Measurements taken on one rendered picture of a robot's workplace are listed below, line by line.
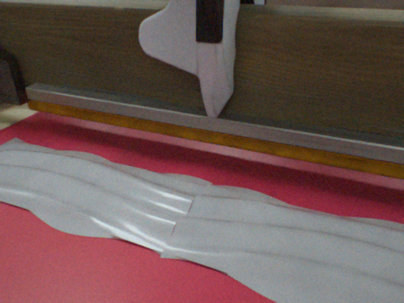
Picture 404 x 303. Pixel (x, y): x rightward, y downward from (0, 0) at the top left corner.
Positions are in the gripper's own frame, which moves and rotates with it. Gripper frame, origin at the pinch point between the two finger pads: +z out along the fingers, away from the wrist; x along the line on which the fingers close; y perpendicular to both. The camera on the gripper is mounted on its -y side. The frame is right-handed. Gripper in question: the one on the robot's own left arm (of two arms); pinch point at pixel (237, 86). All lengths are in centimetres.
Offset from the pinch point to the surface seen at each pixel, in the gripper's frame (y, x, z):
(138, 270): 0.7, 12.7, 5.2
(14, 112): 22.4, 0.5, 5.2
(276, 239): -5.2, 8.6, 4.7
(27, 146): 15.4, 5.5, 4.9
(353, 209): -8.7, 3.8, 5.3
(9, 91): 19.2, 2.8, 1.8
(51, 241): 6.2, 12.8, 5.2
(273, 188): -3.7, 3.5, 5.3
